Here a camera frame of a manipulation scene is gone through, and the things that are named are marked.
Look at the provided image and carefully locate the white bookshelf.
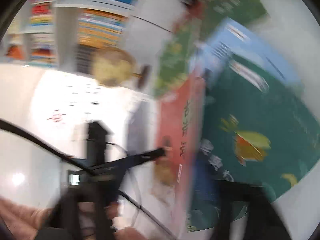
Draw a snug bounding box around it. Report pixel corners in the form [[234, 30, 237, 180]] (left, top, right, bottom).
[[1, 0, 138, 75]]

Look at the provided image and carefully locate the green insect book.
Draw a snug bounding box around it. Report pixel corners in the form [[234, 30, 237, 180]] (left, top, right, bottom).
[[200, 0, 267, 41], [153, 22, 199, 98]]

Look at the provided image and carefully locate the teal insect book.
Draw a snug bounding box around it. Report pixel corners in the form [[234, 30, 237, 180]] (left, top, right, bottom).
[[187, 55, 319, 231]]

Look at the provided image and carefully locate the light blue Tang poetry book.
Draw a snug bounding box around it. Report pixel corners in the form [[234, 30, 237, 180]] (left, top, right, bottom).
[[192, 17, 303, 90]]

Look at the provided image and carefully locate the row of colourful books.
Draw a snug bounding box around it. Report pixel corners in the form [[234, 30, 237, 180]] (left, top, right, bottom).
[[24, 0, 137, 73]]

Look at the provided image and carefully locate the red ancient poetry book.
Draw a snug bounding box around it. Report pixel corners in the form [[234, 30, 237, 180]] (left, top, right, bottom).
[[151, 74, 205, 236]]

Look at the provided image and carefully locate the yellow globe on stand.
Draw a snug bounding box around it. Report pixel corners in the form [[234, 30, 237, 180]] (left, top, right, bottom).
[[91, 47, 151, 90]]

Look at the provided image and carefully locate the left hand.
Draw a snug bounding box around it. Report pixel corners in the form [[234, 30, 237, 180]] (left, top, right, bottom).
[[78, 201, 119, 229]]

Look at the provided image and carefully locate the forearm in pink sleeve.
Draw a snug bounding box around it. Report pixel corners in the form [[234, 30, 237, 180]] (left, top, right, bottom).
[[1, 196, 52, 239]]

